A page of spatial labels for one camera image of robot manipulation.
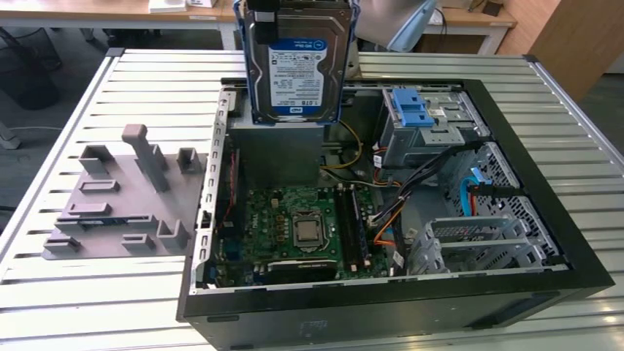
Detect orange flat wire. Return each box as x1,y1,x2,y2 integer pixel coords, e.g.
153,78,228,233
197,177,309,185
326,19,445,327
373,219,397,252

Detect grey metal disk bay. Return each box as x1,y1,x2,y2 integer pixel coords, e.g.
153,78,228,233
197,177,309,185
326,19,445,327
408,214,569,275

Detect green motherboard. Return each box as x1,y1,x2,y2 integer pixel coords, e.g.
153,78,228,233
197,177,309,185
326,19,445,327
213,184,393,290

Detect red fan wire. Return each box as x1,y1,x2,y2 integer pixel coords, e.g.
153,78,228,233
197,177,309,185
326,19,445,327
221,150,238,227

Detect red orange tagged wires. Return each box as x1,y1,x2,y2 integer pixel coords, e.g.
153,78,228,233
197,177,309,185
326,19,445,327
370,145,406,188

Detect black PC case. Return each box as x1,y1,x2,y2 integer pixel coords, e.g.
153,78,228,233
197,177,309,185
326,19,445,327
174,77,616,351

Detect grey parts rack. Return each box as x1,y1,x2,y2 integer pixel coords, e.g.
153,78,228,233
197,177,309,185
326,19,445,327
41,123,208,261

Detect black wire bundle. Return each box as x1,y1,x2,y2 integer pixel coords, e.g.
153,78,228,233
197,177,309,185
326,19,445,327
374,140,484,235

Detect black waste bin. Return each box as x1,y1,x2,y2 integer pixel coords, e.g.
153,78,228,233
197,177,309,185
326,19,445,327
0,27,62,110

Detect black CPU socket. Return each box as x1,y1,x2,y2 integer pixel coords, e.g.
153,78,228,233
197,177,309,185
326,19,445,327
290,209,330,254

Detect grey power supply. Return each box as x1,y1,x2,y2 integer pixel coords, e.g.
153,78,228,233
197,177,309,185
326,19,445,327
226,93,326,189

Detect black wire with plug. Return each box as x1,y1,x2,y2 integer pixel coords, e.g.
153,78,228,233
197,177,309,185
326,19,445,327
474,184,526,201

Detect silver CPU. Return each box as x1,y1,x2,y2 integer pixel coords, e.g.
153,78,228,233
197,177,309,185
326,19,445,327
294,219,325,244

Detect black graphics card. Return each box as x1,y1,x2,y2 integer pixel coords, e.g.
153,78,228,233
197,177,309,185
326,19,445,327
265,257,338,284

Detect blue plastic drive latch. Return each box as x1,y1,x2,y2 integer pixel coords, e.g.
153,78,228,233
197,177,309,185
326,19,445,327
390,88,436,128

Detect wooden desk white frame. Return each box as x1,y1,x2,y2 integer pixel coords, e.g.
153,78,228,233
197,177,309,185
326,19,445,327
0,0,518,56

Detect yellow wire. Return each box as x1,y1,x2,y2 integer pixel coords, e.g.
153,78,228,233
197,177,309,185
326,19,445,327
320,120,364,171

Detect white cardboard box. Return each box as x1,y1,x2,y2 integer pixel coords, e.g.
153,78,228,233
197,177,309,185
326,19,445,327
148,0,189,14

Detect grey metal desk foot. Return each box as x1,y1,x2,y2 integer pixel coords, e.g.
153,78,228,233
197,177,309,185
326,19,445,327
0,120,24,150

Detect grey white wire bundle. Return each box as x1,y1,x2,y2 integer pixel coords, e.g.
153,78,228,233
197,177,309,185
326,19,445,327
318,166,390,188

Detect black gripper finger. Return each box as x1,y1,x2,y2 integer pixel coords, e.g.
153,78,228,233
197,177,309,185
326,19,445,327
248,0,282,45

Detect hard disk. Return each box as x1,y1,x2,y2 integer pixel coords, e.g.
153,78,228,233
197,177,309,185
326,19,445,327
232,0,361,127

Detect blue wire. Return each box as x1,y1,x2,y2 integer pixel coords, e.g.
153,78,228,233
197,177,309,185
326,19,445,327
458,167,484,217

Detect grey metal drive cage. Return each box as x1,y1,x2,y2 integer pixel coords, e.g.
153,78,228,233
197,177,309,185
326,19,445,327
378,87,492,169

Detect brown wooden cabinet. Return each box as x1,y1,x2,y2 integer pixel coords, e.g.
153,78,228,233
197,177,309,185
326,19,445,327
498,0,624,103

